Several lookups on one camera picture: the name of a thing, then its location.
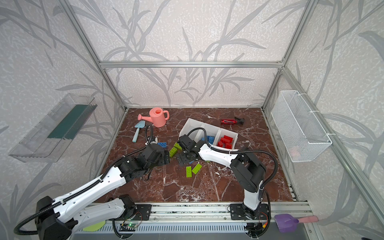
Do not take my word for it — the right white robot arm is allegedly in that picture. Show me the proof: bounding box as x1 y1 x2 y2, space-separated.
178 127 279 220

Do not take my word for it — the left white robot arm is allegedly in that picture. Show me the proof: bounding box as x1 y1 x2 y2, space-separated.
14 135 170 240

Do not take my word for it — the left white bin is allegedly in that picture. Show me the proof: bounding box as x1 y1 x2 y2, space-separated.
179 118 204 142

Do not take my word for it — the white bin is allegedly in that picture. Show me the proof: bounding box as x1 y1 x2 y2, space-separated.
214 129 238 150
198 123 221 146
179 118 204 142

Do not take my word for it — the middle white bin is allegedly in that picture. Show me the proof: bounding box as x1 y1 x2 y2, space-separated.
198 123 221 146

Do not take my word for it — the light blue trowel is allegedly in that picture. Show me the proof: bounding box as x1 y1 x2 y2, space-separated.
132 121 146 143

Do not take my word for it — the right white bin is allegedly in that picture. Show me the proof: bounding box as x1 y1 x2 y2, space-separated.
214 129 238 150

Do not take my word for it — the pink watering can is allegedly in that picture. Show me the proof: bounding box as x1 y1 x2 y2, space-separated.
138 108 170 128

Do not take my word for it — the left circuit board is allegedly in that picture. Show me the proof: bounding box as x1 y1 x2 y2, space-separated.
119 223 140 233

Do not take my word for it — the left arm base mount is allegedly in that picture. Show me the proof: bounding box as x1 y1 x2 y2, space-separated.
126 204 152 222

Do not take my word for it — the aluminium front rail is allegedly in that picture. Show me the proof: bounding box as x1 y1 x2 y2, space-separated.
53 201 325 240

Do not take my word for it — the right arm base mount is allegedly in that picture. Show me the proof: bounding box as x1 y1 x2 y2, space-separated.
229 203 270 221

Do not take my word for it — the green spatula wooden handle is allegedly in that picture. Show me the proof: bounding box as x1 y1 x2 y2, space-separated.
83 221 106 232

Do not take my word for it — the clear wall shelf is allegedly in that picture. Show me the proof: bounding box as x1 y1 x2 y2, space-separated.
9 94 97 163

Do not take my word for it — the white wire basket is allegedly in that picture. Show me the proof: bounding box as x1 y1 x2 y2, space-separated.
271 90 332 163

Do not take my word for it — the purple spatula pink handle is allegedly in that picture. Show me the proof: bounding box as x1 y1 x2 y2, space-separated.
275 214 319 233

